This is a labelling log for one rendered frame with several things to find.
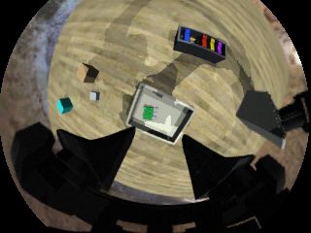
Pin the green fuse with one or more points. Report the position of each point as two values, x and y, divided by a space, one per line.
148 112

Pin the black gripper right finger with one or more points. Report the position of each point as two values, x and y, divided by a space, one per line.
208 168

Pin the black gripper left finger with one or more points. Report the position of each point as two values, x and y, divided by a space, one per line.
104 156

